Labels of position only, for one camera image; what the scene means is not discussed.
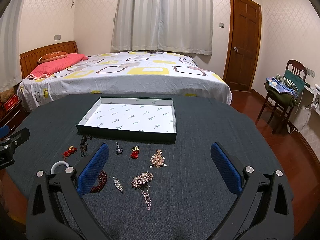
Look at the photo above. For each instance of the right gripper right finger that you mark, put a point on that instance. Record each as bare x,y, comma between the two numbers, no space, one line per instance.
263,206

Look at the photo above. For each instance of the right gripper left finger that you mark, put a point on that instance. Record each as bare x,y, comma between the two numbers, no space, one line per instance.
56,208

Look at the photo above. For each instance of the red knot gold charm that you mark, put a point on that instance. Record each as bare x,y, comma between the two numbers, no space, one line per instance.
71,150
135,152

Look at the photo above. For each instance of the silver crystal leaf brooch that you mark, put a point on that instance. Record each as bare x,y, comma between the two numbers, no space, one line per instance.
118,185

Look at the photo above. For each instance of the black bead tassel strand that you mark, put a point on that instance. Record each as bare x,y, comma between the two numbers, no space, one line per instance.
84,144

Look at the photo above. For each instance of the pink flower tassel brooch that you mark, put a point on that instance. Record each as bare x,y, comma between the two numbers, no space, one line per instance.
141,182

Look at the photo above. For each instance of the rose gold flower brooch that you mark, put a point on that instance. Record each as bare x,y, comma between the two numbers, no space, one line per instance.
158,160

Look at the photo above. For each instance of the dark wooden nightstand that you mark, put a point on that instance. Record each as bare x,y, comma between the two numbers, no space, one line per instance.
13,117

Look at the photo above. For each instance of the red gift box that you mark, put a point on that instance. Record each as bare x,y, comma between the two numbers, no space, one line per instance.
10,103

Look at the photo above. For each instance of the brown plush toy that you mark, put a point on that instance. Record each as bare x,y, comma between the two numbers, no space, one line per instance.
7,94

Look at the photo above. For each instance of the pink folded quilt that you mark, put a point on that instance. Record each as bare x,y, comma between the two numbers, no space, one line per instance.
46,69

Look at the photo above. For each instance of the wooden headboard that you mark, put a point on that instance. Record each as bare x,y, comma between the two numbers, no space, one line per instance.
29,60

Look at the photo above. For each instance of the orange brown pillow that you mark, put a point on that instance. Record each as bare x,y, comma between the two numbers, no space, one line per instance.
52,56

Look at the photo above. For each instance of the dark grey tablecloth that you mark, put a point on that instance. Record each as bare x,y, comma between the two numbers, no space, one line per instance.
189,198

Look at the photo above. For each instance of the white side desk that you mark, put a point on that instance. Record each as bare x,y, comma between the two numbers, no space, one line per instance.
311,96

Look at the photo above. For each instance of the pile of clothes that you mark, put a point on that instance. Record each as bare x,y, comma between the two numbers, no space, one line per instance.
290,85

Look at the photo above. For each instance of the green tray white lining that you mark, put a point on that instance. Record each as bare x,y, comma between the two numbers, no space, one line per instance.
148,120

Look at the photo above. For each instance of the wooden chair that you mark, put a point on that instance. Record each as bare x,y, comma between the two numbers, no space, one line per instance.
277,103

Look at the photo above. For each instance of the bed with patterned sheet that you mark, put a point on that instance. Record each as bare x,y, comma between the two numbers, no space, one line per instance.
126,72

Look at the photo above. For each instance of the brown wooden door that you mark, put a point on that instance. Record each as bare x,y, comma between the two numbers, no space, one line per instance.
244,44

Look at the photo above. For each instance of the white grey curtain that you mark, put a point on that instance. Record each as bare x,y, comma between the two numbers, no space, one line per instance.
184,26

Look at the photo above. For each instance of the wall socket above headboard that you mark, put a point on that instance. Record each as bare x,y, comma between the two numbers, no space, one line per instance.
57,37

